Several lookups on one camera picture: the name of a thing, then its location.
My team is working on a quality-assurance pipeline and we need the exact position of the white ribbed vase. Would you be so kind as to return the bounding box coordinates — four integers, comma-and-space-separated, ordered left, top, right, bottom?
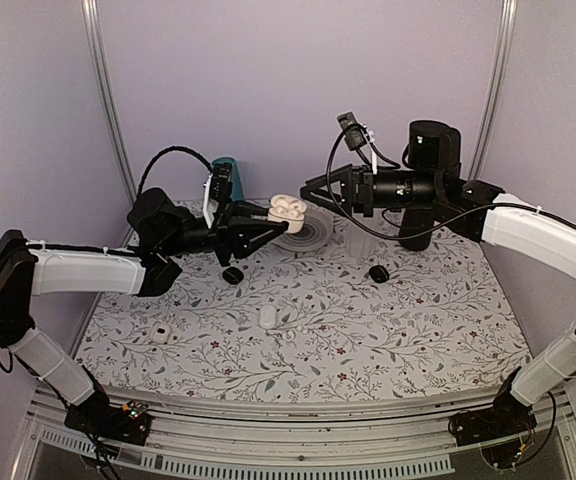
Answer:
345, 224, 375, 258

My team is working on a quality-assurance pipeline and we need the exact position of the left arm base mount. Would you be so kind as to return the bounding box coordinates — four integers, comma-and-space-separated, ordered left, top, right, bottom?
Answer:
64, 391, 153, 446

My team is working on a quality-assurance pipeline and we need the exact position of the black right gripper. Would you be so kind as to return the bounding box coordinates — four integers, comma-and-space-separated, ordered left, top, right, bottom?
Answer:
300, 163, 442, 218

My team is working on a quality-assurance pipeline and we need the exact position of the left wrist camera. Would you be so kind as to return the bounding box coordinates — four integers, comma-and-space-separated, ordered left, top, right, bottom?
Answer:
202, 163, 232, 229

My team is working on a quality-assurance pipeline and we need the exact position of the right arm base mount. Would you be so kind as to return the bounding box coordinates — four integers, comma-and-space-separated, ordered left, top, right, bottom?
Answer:
448, 385, 537, 470

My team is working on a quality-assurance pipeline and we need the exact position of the grey spiral plate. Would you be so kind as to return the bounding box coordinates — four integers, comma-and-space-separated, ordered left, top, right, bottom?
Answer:
273, 211, 334, 253

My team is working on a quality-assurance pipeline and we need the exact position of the beige earbud charging case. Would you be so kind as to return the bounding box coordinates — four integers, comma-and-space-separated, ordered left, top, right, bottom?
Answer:
267, 194, 307, 234

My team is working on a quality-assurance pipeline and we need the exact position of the aluminium front rail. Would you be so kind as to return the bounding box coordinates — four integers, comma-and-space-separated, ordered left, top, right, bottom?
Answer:
12, 384, 576, 480

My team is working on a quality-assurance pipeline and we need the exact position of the floral patterned table mat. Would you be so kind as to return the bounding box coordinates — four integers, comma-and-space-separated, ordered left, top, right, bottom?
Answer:
76, 216, 531, 403

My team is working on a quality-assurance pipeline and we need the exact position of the teal cup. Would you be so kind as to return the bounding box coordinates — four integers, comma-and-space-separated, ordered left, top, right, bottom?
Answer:
212, 157, 245, 201

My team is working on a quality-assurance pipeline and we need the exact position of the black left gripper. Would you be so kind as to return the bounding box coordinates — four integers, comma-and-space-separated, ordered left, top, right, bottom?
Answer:
161, 197, 288, 267

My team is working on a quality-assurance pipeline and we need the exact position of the right aluminium frame post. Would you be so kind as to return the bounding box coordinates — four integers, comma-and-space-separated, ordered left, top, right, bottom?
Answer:
468, 0, 518, 180

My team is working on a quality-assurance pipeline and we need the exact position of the small black earbud case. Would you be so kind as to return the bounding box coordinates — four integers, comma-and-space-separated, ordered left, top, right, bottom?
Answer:
222, 267, 244, 285

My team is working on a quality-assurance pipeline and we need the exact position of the black earbud case gold trim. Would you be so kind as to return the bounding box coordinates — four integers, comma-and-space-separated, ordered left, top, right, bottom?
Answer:
368, 265, 390, 284

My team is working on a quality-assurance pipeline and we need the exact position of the white open earbud case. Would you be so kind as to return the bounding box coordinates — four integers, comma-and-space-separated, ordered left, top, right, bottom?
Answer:
150, 324, 172, 344

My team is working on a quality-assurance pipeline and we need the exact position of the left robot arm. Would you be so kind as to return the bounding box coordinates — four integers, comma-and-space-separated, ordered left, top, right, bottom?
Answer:
0, 188, 304, 434

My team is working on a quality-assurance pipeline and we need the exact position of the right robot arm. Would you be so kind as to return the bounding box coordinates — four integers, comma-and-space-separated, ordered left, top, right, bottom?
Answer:
300, 120, 576, 436

